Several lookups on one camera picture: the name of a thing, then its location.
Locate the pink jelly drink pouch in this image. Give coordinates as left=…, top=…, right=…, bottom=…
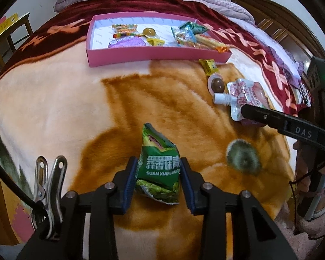
left=213, top=79, right=271, bottom=124

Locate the corn snack orange packet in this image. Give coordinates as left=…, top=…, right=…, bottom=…
left=195, top=34, right=229, bottom=53

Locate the green pea snack packet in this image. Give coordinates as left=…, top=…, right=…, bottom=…
left=179, top=21, right=208, bottom=35

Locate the blue-edged clear candy bag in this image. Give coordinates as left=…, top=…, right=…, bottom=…
left=171, top=28, right=197, bottom=48

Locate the purple mint tin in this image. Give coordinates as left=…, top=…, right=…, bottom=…
left=108, top=36, right=147, bottom=48

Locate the yellow candy packet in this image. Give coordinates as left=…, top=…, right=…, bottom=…
left=146, top=38, right=165, bottom=46
left=199, top=59, right=219, bottom=76

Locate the golden ball jelly cup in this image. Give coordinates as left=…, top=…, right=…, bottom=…
left=140, top=28, right=158, bottom=38

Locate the person's right hand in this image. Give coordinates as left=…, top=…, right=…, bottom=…
left=293, top=141, right=325, bottom=197

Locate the metal spring clip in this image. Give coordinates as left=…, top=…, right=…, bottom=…
left=30, top=156, right=67, bottom=239

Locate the red and cream fleece blanket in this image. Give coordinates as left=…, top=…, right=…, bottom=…
left=0, top=0, right=315, bottom=259

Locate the brown chocolate ball cup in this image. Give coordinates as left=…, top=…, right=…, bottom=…
left=207, top=73, right=225, bottom=96

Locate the dark wooden headboard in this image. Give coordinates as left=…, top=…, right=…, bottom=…
left=231, top=0, right=325, bottom=69

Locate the pink shallow cardboard box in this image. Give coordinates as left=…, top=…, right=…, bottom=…
left=86, top=12, right=232, bottom=67

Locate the wooden side table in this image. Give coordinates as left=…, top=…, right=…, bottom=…
left=0, top=12, right=33, bottom=71

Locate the yellow flat box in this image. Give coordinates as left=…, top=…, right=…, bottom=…
left=0, top=13, right=19, bottom=35

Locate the black cable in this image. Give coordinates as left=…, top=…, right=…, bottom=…
left=0, top=154, right=44, bottom=212

